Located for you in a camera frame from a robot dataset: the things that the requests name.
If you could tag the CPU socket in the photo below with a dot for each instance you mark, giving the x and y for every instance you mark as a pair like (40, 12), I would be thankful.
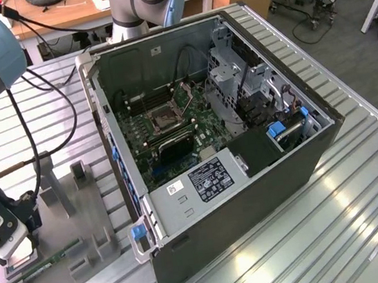
(166, 118)

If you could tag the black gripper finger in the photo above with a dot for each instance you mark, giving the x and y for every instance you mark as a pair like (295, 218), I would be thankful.
(36, 245)

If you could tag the silver metal drive cage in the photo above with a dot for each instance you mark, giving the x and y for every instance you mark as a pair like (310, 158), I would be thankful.
(222, 74)

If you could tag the grey plastic parts rack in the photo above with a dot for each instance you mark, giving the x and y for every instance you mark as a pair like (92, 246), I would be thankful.
(65, 234)

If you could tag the black expansion card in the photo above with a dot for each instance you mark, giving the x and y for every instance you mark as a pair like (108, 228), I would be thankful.
(176, 150)

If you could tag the silver CPU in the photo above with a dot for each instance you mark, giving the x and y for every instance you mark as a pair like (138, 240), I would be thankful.
(21, 260)

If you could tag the hard disk in blue carrier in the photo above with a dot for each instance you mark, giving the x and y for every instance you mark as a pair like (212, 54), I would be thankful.
(275, 129)

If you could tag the thin metal locking lever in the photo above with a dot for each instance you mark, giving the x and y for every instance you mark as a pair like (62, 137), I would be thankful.
(144, 103)

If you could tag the silver power supply with label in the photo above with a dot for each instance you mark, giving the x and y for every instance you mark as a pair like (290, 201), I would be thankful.
(183, 205)

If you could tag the small silver chipset heatsink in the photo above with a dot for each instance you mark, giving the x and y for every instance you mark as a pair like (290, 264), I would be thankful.
(208, 151)

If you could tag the green motherboard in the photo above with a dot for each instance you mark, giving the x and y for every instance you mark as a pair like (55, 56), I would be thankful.
(207, 125)

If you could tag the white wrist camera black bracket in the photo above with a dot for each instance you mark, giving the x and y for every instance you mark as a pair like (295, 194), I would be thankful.
(11, 245)

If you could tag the white tape strip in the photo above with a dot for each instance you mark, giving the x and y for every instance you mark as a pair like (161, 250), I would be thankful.
(374, 254)

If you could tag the black open PC case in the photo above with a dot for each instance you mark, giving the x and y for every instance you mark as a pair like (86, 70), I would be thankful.
(239, 229)

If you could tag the green RAM stick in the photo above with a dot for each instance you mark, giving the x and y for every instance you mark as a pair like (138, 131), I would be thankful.
(51, 261)

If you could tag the black plastic shroud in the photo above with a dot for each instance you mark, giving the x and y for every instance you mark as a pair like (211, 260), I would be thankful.
(253, 154)

